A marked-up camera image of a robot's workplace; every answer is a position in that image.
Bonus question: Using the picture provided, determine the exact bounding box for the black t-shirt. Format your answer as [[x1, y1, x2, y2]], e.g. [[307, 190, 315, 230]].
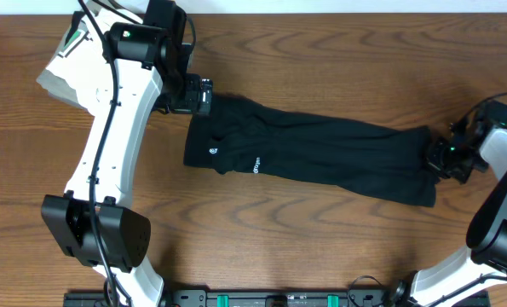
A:
[[182, 93, 441, 208]]

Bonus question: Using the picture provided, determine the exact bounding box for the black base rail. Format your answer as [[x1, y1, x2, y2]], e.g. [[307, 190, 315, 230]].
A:
[[63, 288, 492, 307]]

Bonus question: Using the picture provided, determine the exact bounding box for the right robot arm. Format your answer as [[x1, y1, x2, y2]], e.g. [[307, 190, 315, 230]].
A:
[[382, 96, 507, 307]]

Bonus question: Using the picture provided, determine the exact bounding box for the olive folded garment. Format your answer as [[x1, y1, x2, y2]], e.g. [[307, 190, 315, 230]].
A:
[[37, 10, 112, 110]]

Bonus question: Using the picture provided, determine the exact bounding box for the white folded garment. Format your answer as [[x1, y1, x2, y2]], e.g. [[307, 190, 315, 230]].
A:
[[43, 6, 143, 116]]

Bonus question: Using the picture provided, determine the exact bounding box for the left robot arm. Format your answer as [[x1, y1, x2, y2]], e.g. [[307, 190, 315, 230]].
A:
[[41, 1, 213, 306]]

